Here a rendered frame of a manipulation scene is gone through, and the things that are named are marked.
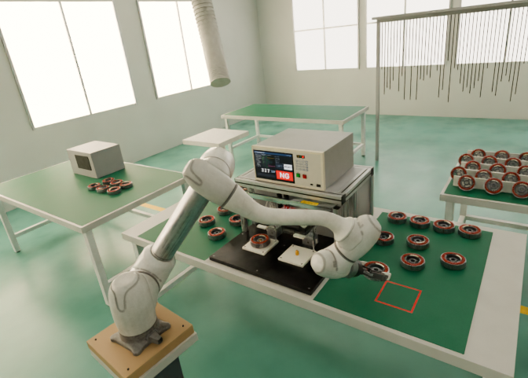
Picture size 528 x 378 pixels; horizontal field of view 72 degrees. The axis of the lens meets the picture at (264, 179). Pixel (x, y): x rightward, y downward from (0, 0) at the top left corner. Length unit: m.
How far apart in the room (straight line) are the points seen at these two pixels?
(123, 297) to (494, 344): 1.38
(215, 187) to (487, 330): 1.17
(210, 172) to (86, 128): 5.26
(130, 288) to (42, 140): 4.78
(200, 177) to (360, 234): 0.58
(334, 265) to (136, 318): 0.78
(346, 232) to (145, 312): 0.84
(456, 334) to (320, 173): 0.88
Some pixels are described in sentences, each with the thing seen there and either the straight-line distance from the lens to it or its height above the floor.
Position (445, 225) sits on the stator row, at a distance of 2.32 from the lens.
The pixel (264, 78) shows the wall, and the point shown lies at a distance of 9.66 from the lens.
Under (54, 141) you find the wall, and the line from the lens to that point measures 6.22.
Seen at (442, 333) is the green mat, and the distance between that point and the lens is 1.67.
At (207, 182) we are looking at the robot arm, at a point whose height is 1.44.
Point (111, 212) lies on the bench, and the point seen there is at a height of 0.75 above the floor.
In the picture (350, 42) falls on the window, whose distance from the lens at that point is 8.46.
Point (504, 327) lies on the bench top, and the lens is 1.77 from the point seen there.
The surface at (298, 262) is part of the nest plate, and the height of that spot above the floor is 0.78.
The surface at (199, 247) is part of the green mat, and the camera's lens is 2.24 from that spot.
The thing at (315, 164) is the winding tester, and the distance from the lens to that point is 1.85.
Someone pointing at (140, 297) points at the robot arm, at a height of 1.00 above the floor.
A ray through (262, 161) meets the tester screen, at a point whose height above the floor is 1.23.
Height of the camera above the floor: 1.88
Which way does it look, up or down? 22 degrees down
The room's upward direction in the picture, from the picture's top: 6 degrees counter-clockwise
